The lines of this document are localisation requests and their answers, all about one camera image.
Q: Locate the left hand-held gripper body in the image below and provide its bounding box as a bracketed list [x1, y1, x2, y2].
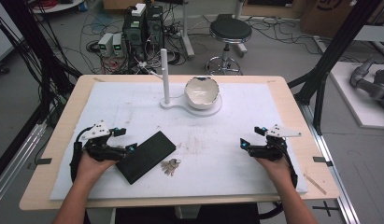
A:
[81, 119, 128, 162]

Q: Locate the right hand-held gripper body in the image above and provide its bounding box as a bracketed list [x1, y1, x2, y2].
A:
[249, 124, 303, 162]

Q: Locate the black rectangular case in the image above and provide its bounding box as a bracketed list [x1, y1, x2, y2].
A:
[115, 130, 178, 186]

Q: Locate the person's right hand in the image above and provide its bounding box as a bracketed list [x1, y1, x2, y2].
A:
[254, 157, 294, 188]

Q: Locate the person's left hand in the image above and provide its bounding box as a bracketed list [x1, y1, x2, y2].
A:
[75, 151, 120, 187]

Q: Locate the white table mat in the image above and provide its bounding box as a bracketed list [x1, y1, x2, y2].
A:
[49, 81, 308, 202]

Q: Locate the bunch of metal keys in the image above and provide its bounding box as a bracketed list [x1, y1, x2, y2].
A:
[160, 158, 182, 177]

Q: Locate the black tape strip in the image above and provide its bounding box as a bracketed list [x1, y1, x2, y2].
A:
[26, 157, 53, 171]
[312, 156, 334, 168]

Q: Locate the thin wooden stick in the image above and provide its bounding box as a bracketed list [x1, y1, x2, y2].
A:
[303, 173, 328, 196]

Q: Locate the white bowl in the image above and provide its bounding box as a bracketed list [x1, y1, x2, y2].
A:
[183, 76, 220, 111]

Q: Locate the white stand with pole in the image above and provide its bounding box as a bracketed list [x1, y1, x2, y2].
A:
[159, 48, 223, 118]

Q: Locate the black tape cross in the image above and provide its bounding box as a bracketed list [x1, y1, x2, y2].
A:
[311, 200, 340, 218]

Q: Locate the grey power supply box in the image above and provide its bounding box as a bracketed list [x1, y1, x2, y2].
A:
[111, 33, 125, 58]
[97, 32, 115, 58]

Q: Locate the person's dark clothing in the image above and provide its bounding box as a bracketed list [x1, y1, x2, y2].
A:
[114, 203, 262, 224]

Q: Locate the white floor board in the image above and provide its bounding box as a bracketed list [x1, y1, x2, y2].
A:
[329, 61, 384, 130]

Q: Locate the black computer tower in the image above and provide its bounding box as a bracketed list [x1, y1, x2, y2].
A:
[145, 4, 165, 50]
[121, 3, 148, 62]

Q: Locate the black round stool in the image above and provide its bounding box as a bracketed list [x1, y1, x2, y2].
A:
[205, 17, 253, 77]

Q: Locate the cardboard box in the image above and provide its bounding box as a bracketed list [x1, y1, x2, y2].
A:
[299, 0, 384, 39]

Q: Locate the aluminium floor rail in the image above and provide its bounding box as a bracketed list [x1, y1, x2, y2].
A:
[296, 102, 363, 224]
[0, 120, 48, 208]

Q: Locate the black frame post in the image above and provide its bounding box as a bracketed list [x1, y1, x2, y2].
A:
[287, 0, 384, 135]
[0, 0, 83, 129]

